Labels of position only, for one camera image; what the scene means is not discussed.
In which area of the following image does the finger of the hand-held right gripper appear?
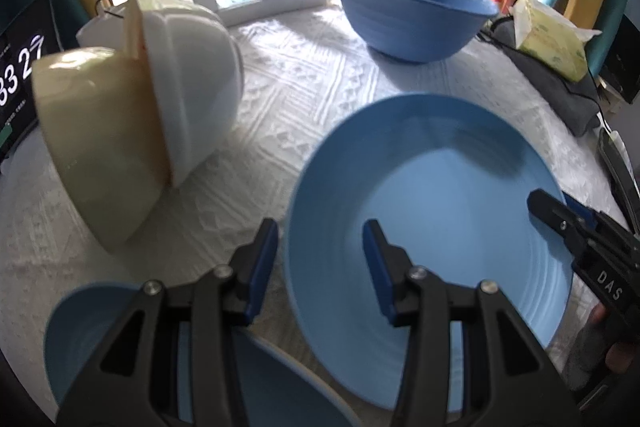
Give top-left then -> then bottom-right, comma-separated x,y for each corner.
527,188 -> 597,254
561,192 -> 609,234

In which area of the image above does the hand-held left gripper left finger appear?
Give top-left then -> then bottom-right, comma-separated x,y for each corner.
55,218 -> 279,427

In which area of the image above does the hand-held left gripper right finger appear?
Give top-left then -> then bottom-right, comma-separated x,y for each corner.
362,219 -> 583,427

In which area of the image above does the large light blue plate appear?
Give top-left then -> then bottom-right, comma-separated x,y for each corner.
284,94 -> 574,410

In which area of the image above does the cream bowl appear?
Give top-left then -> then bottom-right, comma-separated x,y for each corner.
31,47 -> 173,254

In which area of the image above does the white bowl with pink inside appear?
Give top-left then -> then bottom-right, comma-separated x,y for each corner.
122,0 -> 245,188

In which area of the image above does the large blue bowl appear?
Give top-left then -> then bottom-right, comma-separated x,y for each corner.
325,0 -> 500,64

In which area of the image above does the person's right hand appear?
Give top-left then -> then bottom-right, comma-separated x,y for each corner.
566,303 -> 640,392

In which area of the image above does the black phone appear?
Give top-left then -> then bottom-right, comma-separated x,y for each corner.
597,129 -> 640,233

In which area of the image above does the grey folded cloth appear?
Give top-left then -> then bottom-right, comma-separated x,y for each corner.
482,14 -> 603,138

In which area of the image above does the yellow tissue pack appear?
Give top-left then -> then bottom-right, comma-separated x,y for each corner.
512,0 -> 603,82

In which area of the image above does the white desk lamp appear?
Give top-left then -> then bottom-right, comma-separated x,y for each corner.
76,9 -> 137,54

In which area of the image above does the black tablet clock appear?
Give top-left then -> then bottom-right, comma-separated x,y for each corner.
0,0 -> 61,178

